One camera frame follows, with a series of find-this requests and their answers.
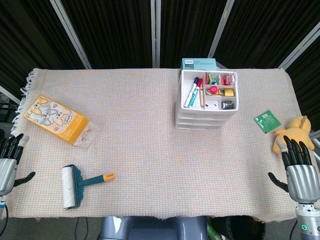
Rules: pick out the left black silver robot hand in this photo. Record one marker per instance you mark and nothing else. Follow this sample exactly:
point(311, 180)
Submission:
point(7, 172)

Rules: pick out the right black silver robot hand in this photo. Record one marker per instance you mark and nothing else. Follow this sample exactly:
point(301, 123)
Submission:
point(302, 182)

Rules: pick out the clear bottom drawer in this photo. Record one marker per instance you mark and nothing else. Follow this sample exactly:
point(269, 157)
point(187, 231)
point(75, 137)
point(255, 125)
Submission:
point(197, 127)

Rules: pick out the clear drawer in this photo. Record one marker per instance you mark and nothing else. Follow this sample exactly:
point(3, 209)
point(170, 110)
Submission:
point(197, 122)
point(197, 117)
point(197, 127)

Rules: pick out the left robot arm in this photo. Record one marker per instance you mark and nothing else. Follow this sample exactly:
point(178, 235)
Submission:
point(2, 206)

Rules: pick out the clear middle drawer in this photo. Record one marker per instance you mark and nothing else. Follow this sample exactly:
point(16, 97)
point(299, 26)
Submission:
point(197, 122)

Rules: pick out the clear top drawer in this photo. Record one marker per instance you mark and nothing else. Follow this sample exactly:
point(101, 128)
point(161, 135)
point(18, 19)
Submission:
point(197, 117)

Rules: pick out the teal cardboard product box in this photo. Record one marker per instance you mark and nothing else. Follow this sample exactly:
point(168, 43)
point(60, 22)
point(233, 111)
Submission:
point(200, 63)

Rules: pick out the yellow plush toy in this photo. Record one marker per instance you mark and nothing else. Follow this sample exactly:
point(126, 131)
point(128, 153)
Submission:
point(298, 127)

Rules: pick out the teal lint roller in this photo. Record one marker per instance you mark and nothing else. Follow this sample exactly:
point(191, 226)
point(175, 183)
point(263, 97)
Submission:
point(68, 186)

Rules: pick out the green foil packet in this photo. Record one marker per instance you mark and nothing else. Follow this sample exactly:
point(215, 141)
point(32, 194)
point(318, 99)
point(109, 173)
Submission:
point(267, 121)

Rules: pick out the yellow cartoon tissue pack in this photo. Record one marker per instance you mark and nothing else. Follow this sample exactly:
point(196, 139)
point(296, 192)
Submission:
point(55, 118)

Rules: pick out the green plastic bag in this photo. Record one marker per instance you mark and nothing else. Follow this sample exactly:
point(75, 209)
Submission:
point(212, 230)

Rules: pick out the black binder clips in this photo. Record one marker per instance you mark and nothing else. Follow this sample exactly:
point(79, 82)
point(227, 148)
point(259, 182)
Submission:
point(228, 105)

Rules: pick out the pink round tape measure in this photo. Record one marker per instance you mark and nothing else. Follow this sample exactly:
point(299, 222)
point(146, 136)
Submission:
point(214, 90)

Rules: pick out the wooden pen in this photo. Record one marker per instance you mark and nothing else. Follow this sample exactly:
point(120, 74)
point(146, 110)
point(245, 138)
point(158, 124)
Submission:
point(202, 98)

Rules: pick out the beige woven tablecloth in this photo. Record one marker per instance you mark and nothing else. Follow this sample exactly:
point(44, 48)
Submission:
point(140, 140)

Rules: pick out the red capped green marker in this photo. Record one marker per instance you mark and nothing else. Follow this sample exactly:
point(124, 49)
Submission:
point(196, 96)

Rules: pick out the blue capped white marker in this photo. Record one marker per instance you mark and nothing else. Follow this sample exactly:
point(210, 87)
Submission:
point(191, 93)

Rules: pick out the grey robot torso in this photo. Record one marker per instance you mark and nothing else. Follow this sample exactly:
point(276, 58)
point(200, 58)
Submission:
point(150, 228)

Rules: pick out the grey partition post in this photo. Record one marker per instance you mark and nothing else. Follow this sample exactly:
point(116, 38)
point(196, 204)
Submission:
point(300, 47)
point(8, 94)
point(155, 32)
point(71, 32)
point(221, 30)

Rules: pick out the white drawer organizer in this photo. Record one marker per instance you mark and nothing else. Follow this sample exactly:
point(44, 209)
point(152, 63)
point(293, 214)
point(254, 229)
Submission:
point(192, 72)

